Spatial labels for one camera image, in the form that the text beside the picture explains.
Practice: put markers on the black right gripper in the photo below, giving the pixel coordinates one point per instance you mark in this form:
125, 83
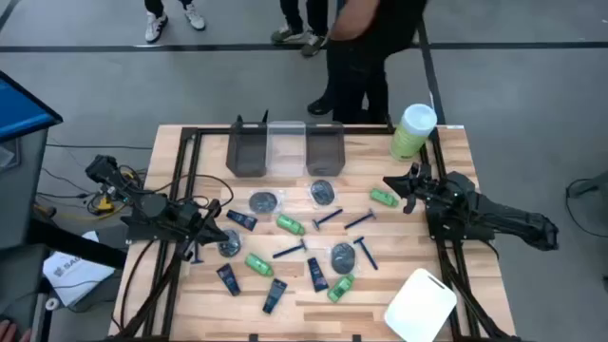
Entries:
420, 187

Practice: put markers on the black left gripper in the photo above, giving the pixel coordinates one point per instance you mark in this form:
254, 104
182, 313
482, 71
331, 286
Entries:
197, 218

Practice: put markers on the black round pad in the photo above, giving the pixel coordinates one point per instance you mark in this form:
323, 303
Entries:
323, 192
262, 202
230, 248
343, 259

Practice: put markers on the small green bottle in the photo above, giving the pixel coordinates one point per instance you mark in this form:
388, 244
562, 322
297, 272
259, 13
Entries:
259, 264
384, 197
340, 288
290, 224

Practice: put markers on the dark blue toiletry tube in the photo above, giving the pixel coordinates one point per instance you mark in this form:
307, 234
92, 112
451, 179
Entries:
275, 295
317, 274
228, 279
241, 220

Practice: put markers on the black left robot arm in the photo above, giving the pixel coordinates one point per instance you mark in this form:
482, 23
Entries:
152, 209

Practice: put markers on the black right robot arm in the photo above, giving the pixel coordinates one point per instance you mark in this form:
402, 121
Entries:
499, 214

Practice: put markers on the green disinfecting wipes canister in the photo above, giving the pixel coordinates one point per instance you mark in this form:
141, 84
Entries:
411, 138

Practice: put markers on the yellow connector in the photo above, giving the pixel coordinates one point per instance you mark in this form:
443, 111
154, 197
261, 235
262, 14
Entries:
104, 205

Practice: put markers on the person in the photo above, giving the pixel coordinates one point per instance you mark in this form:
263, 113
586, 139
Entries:
290, 14
361, 71
156, 26

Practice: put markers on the white plastic tray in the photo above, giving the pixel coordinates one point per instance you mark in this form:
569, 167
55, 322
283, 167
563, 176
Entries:
418, 309

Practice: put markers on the black stand beam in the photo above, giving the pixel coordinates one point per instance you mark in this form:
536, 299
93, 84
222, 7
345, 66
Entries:
76, 244

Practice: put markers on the white printed paper bag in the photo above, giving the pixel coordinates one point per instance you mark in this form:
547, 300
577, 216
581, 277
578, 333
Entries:
71, 275

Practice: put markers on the white tape roll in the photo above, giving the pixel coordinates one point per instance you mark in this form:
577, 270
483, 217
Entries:
52, 304

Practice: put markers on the person's hand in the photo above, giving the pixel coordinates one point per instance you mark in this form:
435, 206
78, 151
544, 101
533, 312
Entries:
9, 332

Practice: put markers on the blue screen monitor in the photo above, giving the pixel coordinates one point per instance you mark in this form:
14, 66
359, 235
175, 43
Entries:
19, 109

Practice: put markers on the black aluminium table frame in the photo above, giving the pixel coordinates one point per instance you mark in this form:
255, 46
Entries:
209, 130

